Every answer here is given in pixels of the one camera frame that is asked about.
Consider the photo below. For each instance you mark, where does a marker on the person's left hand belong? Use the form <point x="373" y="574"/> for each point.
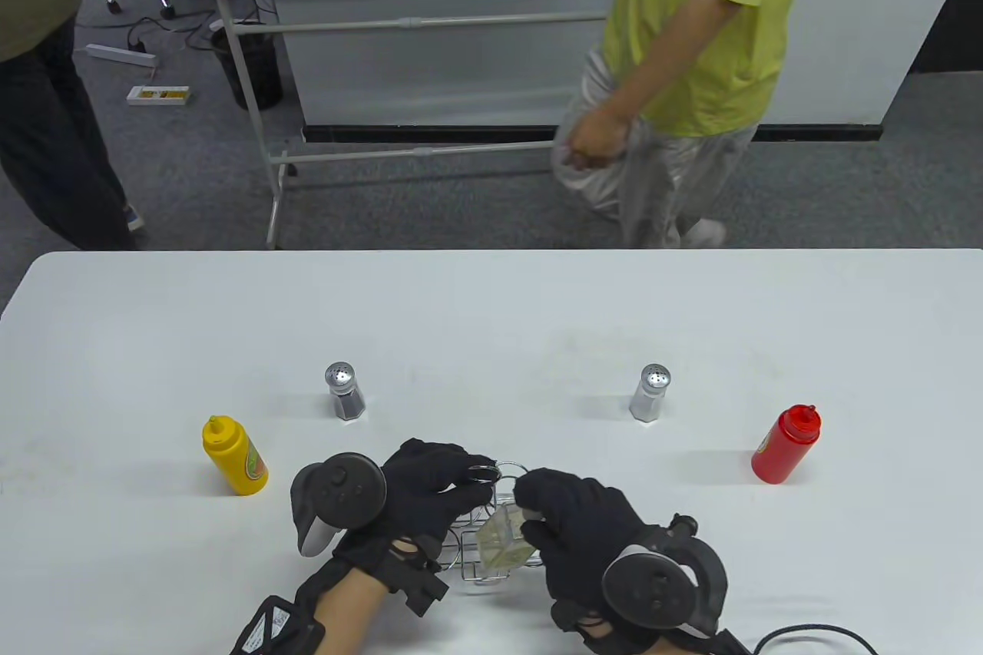
<point x="426" y="478"/>

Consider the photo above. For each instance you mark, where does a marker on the person's right hand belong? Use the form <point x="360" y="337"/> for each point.
<point x="576" y="524"/>

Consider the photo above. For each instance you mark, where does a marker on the clear square seasoning bottle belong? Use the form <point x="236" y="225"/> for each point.
<point x="503" y="540"/>

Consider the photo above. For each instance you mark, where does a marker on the dark pepper shaker seasoning bottle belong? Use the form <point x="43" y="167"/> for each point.
<point x="344" y="398"/>

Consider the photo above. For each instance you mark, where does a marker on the white salt shaker seasoning bottle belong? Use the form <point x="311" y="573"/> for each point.
<point x="649" y="398"/>

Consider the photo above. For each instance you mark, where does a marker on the yellow squeeze seasoning bottle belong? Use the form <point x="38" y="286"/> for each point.
<point x="234" y="463"/>

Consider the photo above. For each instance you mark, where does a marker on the red squeeze seasoning bottle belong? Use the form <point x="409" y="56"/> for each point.
<point x="783" y="451"/>

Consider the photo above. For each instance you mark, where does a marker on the person's left forearm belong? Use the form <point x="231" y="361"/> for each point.
<point x="349" y="616"/>

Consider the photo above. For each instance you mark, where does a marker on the black and white left controller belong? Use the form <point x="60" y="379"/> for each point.
<point x="345" y="490"/>

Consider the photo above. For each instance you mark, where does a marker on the black and white controller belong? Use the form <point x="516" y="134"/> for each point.
<point x="345" y="490"/>
<point x="653" y="590"/>

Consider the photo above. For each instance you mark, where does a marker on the black and white right controller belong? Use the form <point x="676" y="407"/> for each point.
<point x="653" y="590"/>

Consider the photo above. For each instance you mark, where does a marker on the black wrist sensor module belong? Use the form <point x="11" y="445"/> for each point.
<point x="733" y="643"/>

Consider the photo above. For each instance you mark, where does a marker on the black trash bin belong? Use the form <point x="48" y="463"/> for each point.
<point x="257" y="71"/>

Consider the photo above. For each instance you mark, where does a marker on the white and yellow box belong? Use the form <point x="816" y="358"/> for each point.
<point x="157" y="95"/>

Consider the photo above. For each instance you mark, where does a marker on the white power strip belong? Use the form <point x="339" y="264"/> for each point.
<point x="123" y="55"/>

